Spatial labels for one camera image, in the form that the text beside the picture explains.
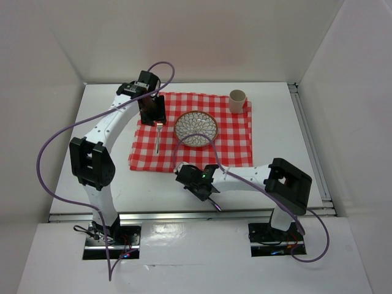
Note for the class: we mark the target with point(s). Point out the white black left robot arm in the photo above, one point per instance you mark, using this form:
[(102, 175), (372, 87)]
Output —
[(90, 156)]

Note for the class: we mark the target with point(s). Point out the floral patterned ceramic plate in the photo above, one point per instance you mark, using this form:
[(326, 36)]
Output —
[(196, 128)]

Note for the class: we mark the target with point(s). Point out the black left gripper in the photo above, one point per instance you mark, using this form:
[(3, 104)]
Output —
[(158, 115)]

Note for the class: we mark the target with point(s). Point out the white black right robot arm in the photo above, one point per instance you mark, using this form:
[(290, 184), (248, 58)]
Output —
[(280, 181)]

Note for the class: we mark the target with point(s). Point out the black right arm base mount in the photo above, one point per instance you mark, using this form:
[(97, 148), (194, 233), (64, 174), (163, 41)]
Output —
[(267, 242)]

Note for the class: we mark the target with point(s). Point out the beige paper cup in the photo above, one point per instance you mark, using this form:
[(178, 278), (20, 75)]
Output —
[(237, 100)]

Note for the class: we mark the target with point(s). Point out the aluminium frame rail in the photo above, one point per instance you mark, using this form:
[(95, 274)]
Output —
[(279, 129)]

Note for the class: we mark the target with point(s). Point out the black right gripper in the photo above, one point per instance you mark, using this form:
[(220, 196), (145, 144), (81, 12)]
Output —
[(202, 196)]

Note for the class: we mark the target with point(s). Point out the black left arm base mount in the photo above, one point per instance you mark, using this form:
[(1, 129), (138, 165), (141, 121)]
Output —
[(125, 244)]

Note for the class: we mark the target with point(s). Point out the silver table knife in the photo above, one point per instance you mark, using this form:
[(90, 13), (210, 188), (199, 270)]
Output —
[(215, 204)]

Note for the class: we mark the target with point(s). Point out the silver fork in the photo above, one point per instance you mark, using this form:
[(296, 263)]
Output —
[(159, 126)]

